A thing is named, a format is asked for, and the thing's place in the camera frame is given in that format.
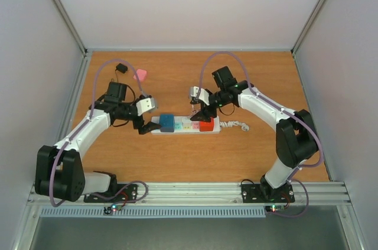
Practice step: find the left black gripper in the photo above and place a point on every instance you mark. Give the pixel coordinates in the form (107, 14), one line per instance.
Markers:
(146, 128)

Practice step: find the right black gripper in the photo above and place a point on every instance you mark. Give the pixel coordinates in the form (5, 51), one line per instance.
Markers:
(207, 114)

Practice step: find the white charger with pink cable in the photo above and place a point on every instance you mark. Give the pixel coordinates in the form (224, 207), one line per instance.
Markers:
(187, 119)

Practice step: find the blue cube socket adapter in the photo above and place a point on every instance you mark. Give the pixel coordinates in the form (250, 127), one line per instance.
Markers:
(166, 122)

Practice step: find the pink cube socket adapter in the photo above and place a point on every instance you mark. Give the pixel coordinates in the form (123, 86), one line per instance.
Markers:
(140, 75)

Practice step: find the black plug adapter with cable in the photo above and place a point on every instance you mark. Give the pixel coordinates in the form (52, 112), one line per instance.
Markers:
(120, 68)

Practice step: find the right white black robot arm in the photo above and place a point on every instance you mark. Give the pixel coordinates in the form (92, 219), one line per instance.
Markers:
(296, 137)

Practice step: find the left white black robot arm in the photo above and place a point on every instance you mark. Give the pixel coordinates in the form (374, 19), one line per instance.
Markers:
(59, 171)

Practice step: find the red cube socket adapter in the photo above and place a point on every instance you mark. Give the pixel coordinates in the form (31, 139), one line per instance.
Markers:
(206, 126)

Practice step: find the white power strip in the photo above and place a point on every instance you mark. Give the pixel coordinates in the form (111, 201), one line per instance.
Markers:
(192, 128)

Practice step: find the left small circuit board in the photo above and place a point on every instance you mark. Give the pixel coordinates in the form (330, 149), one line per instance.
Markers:
(112, 209)

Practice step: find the small circuit board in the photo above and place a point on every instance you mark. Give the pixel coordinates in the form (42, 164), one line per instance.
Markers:
(112, 209)
(275, 208)

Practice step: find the right small circuit board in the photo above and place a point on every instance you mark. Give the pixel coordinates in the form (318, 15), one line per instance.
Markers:
(275, 208)

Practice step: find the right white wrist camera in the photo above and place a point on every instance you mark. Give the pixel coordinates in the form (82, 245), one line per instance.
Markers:
(199, 95)

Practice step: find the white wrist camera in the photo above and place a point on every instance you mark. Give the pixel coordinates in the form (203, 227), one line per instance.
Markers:
(199, 95)
(145, 104)

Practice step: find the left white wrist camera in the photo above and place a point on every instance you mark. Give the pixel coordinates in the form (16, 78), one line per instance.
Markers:
(145, 104)

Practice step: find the aluminium front rail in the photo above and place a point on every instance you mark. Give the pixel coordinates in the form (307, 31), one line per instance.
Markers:
(224, 194)

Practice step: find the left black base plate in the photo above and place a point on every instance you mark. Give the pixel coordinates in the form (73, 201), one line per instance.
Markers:
(120, 193)

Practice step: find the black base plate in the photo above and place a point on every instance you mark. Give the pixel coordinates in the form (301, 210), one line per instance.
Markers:
(254, 193)
(120, 193)

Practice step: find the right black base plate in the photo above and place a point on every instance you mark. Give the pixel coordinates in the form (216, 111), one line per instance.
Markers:
(254, 193)

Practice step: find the grey slotted cable duct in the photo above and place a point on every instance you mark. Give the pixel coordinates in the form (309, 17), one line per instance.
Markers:
(156, 212)

